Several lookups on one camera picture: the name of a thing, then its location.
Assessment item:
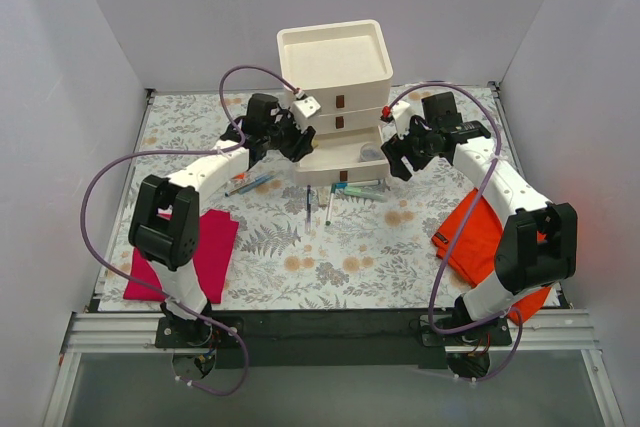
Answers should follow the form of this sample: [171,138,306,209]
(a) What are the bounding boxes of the small clear plastic cup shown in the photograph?
[359,143,384,162]

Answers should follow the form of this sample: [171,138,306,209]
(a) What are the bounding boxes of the blue capped white pen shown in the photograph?
[244,173,276,192]

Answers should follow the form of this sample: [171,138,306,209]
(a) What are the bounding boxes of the white teal capped marker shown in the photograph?
[334,179,382,189]

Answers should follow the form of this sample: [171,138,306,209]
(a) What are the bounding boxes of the white stacked drawer unit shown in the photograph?
[277,19,393,135]

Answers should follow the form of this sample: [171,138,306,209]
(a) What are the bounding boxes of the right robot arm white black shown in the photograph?
[381,92,578,345]

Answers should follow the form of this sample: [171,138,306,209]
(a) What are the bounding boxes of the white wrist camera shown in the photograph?
[381,101,414,139]
[289,89,321,130]

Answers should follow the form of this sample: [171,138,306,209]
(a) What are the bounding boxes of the mint green highlighter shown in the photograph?
[343,186,387,202]

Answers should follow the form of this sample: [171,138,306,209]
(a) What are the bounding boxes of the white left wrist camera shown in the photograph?
[289,89,321,130]

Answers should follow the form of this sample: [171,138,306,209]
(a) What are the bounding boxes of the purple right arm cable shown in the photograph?
[394,82,524,388]

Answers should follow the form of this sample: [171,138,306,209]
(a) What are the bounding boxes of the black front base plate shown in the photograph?
[154,307,513,371]

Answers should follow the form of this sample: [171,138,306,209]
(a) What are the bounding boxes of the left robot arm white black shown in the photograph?
[128,93,321,347]

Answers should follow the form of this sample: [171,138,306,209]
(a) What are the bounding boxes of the magenta folded cloth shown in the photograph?
[123,210,239,305]

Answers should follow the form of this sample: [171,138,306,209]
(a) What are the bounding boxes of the white green tipped pen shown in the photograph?
[325,184,337,226]

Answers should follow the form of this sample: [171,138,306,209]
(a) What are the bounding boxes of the aluminium front frame rail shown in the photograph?
[44,309,624,426]

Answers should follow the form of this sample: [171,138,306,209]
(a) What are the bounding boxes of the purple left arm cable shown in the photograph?
[82,64,306,396]

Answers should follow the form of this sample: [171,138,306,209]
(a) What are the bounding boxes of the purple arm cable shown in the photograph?
[82,64,306,396]
[394,82,524,388]

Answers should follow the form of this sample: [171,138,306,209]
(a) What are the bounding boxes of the floral patterned table mat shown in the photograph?
[97,84,561,311]

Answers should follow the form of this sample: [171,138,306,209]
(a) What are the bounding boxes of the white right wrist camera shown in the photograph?
[381,101,414,139]

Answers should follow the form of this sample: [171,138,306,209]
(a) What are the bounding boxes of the dark blue pen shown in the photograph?
[305,185,313,235]

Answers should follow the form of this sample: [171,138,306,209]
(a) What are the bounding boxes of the white bottom drawer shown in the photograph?
[293,127,390,187]

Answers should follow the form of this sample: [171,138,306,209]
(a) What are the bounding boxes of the orange crumpled cloth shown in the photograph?
[432,190,551,327]

